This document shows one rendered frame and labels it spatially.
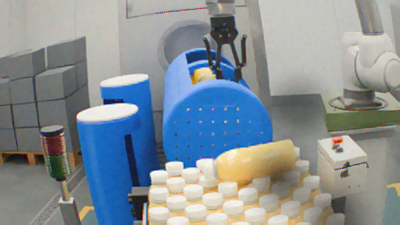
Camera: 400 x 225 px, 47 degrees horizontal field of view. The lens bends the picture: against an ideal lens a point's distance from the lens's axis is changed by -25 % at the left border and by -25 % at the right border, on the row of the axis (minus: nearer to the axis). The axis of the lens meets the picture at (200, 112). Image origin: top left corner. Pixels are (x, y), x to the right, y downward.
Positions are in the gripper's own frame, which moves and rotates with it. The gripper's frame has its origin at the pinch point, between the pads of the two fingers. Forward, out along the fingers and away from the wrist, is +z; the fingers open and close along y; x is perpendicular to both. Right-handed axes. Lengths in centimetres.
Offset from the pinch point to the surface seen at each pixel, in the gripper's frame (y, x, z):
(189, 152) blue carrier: 13.4, 23.6, 13.1
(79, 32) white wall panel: 141, -536, 0
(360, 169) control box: -26, 59, 13
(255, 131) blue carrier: -3.8, 23.6, 9.6
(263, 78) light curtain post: -27, -118, 19
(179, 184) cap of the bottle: 16, 54, 11
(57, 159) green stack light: 41, 70, 0
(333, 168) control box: -18, 57, 12
